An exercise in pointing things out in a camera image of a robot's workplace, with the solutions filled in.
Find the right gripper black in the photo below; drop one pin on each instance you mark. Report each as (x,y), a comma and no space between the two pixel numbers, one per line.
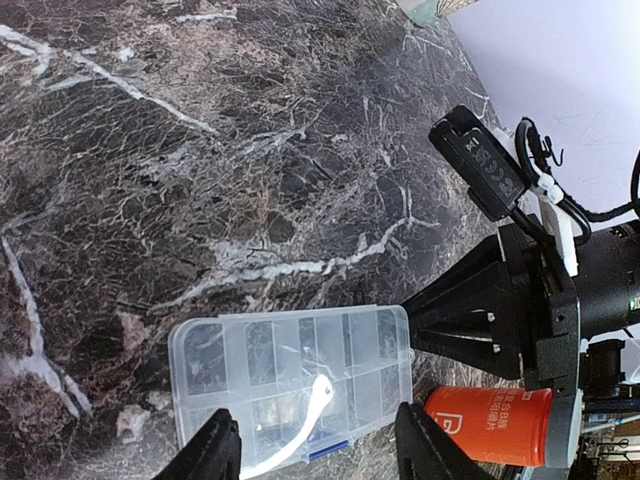
(472,314)

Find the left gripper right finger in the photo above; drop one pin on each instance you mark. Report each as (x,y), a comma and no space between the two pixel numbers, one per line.
(424,451)

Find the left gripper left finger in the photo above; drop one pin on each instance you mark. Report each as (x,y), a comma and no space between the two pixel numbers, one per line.
(213,453)

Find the clear plastic pill organizer box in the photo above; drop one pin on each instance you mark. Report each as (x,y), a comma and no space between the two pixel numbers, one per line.
(261,368)

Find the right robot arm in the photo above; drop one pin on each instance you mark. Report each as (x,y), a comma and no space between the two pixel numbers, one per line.
(608,281)

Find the red pill bottle grey cap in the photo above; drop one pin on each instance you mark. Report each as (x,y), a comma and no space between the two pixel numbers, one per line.
(494,425)

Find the white ceramic bowl back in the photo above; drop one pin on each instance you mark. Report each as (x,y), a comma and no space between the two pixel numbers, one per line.
(423,12)

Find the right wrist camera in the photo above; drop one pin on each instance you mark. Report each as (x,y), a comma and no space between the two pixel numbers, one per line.
(509,177)

